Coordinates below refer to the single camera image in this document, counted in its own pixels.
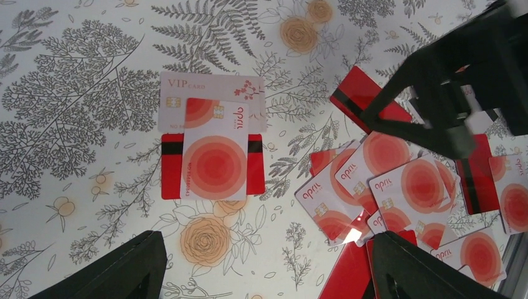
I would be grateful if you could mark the dark red striped card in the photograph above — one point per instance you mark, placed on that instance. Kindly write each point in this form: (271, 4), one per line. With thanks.
(356, 92)
(476, 179)

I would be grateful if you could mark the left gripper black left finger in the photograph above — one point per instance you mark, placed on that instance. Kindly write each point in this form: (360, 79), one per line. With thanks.
(133, 270)

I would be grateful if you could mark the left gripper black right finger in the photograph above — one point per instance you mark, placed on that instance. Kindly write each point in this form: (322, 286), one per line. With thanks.
(400, 269)

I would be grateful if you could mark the floral patterned table mat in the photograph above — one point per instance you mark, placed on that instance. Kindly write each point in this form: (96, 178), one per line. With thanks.
(81, 149)

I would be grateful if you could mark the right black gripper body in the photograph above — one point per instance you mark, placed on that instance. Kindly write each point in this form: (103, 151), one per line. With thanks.
(489, 53)

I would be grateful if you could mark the red card with stripe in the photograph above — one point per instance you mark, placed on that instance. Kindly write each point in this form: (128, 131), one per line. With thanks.
(351, 277)

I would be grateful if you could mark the red black striped card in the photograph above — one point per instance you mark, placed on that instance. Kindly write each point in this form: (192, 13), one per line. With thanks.
(171, 165)

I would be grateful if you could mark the white card red circle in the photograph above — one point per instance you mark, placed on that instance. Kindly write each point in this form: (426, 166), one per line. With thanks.
(417, 196)
(339, 216)
(476, 255)
(377, 154)
(215, 149)
(510, 179)

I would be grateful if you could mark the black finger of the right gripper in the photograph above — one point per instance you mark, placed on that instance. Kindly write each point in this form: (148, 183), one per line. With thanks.
(429, 77)
(450, 138)

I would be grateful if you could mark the white VIP card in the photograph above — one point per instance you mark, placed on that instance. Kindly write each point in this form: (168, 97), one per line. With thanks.
(176, 88)

